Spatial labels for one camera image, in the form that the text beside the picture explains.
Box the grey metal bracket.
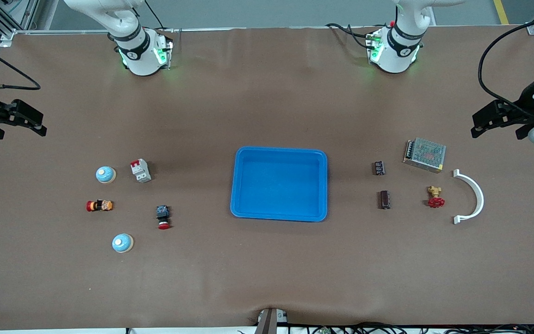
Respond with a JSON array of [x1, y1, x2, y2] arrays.
[[255, 308, 289, 334]]

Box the metal mesh power supply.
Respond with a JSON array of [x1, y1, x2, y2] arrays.
[[403, 137, 447, 173]]

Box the white curved plastic handle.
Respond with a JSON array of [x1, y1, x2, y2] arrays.
[[452, 169, 484, 225]]

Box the blue bell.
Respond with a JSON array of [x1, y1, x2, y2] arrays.
[[112, 233, 134, 253], [95, 166, 117, 184]]

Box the blue plastic tray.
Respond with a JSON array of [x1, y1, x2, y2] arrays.
[[230, 147, 328, 222]]

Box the brass valve red handle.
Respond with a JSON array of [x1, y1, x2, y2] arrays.
[[426, 186, 445, 208]]

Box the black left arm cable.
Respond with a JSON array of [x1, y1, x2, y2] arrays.
[[478, 12, 534, 121]]

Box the white red circuit breaker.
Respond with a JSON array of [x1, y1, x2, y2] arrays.
[[130, 158, 152, 183]]

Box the black base cables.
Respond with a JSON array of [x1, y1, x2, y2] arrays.
[[325, 22, 375, 50]]

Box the red emergency stop button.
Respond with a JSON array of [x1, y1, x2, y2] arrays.
[[156, 205, 172, 230]]

